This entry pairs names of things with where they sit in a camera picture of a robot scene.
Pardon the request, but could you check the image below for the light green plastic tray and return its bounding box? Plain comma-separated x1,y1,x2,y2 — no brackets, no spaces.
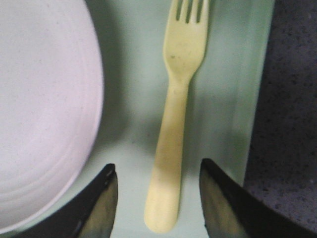
49,0,274,238

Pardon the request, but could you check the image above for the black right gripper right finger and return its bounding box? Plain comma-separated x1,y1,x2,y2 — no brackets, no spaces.
200,159,317,238

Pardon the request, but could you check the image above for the yellow plastic fork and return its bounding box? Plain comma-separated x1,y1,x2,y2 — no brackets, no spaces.
144,0,210,234

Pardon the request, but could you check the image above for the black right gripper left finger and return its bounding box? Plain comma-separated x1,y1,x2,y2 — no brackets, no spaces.
22,164,118,238

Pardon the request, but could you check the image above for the cream round plate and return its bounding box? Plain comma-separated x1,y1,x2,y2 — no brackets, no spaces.
0,0,104,234

